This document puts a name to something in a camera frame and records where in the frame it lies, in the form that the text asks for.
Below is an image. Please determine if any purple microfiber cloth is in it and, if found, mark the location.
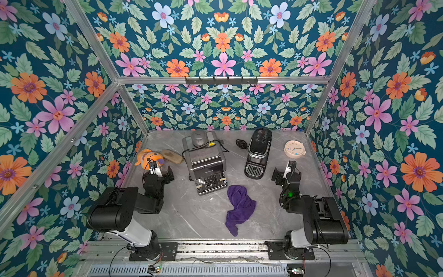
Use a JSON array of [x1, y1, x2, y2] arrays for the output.
[[225, 185, 257, 237]]

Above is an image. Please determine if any black capsule coffee machine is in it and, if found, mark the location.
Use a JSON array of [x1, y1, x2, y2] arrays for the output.
[[244, 128, 272, 180]]

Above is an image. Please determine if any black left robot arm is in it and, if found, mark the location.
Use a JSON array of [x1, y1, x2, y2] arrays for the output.
[[87, 167, 178, 262]]

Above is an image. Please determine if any black hook rail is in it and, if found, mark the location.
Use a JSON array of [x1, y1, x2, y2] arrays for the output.
[[185, 77, 258, 85]]

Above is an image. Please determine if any pink round alarm clock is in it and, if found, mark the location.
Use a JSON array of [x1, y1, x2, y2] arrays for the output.
[[284, 140, 306, 159]]

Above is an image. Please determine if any espresso machine black cord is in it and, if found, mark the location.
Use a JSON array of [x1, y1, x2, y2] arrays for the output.
[[181, 139, 230, 163]]

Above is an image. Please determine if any orange plush toy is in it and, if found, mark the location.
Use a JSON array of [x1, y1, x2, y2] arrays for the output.
[[135, 149, 165, 170]]

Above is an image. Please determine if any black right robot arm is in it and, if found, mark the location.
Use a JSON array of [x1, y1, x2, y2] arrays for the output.
[[268, 160, 349, 260]]

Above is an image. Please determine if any silver espresso coffee machine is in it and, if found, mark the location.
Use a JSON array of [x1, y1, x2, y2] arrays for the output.
[[182, 130, 228, 195]]

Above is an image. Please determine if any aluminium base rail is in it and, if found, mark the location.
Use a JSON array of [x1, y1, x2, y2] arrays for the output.
[[74, 239, 374, 277]]

